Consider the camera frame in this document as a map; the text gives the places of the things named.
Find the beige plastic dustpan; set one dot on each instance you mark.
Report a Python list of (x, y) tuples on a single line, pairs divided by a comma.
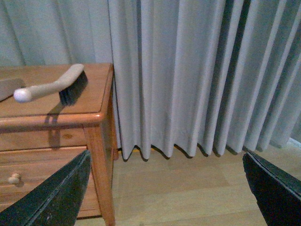
[(8, 86)]

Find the grey pleated curtain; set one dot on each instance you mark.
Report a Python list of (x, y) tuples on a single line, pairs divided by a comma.
[(208, 74)]

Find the wooden side table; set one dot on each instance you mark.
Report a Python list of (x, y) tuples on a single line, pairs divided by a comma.
[(39, 137)]

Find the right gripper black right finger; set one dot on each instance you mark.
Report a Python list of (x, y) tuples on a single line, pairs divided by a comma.
[(278, 193)]

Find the beige hand brush black bristles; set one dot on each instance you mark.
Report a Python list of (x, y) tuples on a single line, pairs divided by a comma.
[(69, 87)]

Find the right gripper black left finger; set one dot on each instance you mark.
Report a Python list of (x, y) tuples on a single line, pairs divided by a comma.
[(55, 202)]

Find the wooden drawer knob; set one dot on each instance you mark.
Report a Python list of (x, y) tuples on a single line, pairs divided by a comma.
[(15, 179)]

